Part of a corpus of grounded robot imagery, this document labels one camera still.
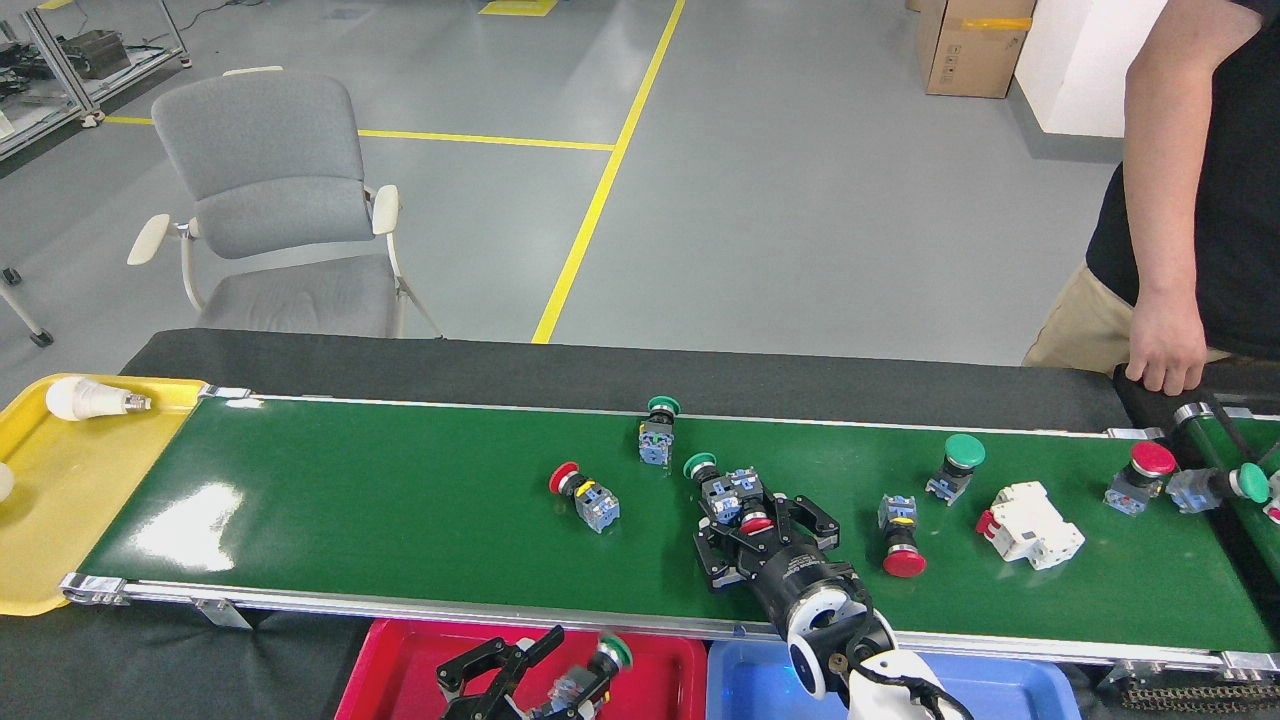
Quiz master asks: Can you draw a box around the green mushroom push button switch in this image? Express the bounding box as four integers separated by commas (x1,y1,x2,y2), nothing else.
548,633,634,720
1165,462,1272,516
683,452,746,526
925,433,987,507
638,396,682,468

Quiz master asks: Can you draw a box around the person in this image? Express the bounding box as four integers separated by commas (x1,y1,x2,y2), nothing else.
1022,0,1280,373

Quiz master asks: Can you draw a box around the white light bulb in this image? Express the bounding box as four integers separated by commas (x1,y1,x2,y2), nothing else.
45,376,153,423

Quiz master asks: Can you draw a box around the metal wheeled rack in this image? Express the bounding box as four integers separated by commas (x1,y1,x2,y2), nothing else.
0,0,193,163

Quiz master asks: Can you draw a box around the red mushroom push button switch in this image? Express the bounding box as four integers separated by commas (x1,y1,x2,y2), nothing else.
1103,441,1178,517
548,461,621,534
725,468,776,536
877,494,928,579

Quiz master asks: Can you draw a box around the grey office chair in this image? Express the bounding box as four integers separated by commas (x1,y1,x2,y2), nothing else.
127,67,444,341

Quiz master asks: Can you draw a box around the black cable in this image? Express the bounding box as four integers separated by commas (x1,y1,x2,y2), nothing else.
1205,400,1280,471

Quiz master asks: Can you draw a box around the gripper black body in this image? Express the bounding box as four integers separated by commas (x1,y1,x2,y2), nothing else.
745,540,859,633

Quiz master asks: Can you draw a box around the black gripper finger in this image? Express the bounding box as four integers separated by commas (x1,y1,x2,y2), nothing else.
437,626,567,720
693,518,763,598
768,495,841,551
545,668,613,720

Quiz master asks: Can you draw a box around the conveyor drive chain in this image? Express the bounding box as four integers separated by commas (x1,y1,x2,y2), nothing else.
1100,680,1280,713

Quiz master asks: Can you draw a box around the wheeled stand leg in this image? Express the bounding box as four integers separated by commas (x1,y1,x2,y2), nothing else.
0,265,54,349

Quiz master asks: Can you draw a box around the short green conveyor belt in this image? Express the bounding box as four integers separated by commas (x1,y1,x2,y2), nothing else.
1172,400,1280,591

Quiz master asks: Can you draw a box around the yellow plastic tray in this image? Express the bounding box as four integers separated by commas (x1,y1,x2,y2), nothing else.
0,374,209,618

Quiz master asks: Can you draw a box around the dark grey box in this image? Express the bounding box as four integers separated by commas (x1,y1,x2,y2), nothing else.
60,28,133,81

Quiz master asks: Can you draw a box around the red plastic bin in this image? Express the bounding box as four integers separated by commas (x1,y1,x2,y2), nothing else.
335,618,708,720

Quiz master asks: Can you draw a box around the blue plastic bin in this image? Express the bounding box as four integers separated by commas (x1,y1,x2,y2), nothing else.
707,640,1083,720

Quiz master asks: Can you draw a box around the person's right hand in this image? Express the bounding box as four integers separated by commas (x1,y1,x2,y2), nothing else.
1125,290,1209,396

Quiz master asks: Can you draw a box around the cardboard box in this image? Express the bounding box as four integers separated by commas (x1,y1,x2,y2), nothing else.
915,0,1038,99

